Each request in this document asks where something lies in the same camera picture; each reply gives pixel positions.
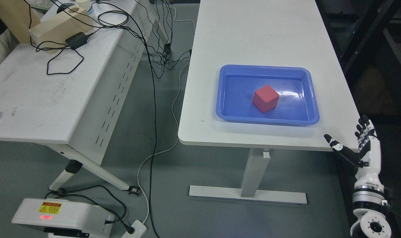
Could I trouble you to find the white standing desk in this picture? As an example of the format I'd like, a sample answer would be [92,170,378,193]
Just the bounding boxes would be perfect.
[178,0,359,204]

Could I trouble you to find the black long floor cable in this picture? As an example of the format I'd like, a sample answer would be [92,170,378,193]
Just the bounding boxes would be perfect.
[134,0,161,238]

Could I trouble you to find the wooden block on table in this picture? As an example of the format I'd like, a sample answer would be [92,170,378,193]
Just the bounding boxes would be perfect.
[28,5,94,54]

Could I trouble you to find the white folding table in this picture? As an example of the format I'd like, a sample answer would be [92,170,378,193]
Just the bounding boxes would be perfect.
[0,0,155,198]

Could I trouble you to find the blue plastic tray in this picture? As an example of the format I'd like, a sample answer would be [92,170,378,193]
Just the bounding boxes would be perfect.
[216,65,320,126]

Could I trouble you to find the grey white floor cable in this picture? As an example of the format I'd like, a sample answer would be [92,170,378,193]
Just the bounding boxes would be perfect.
[137,59,191,225]

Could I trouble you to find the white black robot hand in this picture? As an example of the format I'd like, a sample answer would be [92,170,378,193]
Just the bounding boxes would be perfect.
[324,115,384,193]

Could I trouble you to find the white box appliance on floor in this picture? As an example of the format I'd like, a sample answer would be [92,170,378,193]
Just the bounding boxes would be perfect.
[12,198,115,238]

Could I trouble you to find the black power adapter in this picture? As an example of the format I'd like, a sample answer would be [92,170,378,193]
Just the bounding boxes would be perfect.
[65,32,88,50]

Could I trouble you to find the white power strip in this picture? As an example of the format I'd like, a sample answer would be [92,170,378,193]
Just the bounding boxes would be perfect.
[121,220,148,238]

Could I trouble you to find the pink red cube block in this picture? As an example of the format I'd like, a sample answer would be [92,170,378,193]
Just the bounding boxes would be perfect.
[252,85,280,113]

